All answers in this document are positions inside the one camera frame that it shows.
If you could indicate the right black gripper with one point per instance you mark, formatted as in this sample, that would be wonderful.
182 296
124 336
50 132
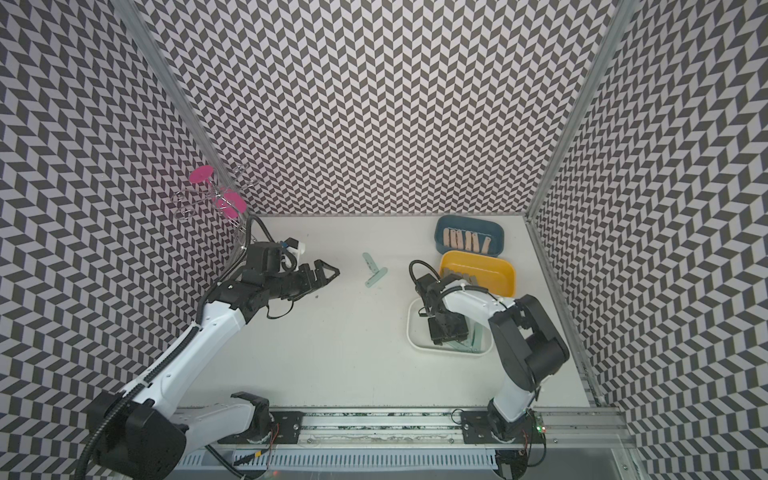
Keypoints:
462 334

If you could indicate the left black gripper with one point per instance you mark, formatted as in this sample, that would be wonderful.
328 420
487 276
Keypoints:
311 285

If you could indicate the mint knife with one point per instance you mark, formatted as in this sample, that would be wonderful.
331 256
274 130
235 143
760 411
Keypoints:
462 347
477 339
370 262

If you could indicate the white storage box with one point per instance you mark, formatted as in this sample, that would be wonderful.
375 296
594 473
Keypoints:
417 333

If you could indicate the mint knife top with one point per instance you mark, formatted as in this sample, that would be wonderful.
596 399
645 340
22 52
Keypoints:
370 262

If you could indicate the mint knife angled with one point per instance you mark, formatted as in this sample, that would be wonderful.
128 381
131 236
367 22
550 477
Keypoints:
376 277

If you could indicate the yellow storage box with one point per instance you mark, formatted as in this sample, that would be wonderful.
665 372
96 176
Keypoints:
496 275

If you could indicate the dark teal storage box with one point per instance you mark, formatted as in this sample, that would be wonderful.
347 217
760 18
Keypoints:
482 227

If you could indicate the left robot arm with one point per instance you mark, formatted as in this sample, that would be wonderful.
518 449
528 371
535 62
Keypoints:
141 431

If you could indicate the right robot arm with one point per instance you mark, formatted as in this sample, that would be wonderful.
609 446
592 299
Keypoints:
529 346

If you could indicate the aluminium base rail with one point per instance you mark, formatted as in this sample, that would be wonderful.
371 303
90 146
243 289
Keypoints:
430 428

